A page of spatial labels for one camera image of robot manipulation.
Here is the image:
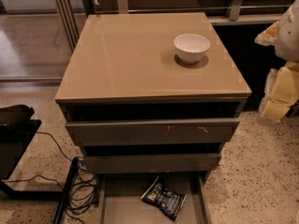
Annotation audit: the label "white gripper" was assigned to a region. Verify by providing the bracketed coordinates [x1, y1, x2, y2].
[254, 21, 299, 121]

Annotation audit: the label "blue chip bag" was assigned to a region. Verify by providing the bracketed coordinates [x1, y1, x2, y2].
[141, 175, 187, 222]

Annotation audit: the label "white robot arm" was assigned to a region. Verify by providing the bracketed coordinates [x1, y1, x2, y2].
[254, 0, 299, 123]

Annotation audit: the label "top grey drawer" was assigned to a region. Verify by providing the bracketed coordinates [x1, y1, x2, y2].
[65, 119, 239, 147]

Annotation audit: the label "middle grey drawer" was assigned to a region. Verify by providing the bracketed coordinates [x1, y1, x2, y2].
[84, 153, 221, 174]

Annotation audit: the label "tan drawer cabinet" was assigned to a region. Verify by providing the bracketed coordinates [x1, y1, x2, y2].
[54, 12, 252, 224]

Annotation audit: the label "bottom open grey drawer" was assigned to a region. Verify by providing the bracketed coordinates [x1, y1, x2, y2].
[96, 173, 212, 224]

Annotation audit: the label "metal railing shelf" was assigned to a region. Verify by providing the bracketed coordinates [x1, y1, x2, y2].
[82, 0, 294, 24]

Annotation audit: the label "white ceramic bowl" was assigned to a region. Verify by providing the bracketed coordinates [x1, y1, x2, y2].
[174, 34, 210, 63]

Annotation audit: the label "black side table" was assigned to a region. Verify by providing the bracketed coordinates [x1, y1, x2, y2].
[0, 105, 78, 224]

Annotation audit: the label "coiled black cables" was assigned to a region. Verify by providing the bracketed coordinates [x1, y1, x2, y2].
[3, 131, 101, 224]

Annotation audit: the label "metal glass door frame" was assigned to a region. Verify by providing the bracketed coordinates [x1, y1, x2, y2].
[0, 0, 85, 84]

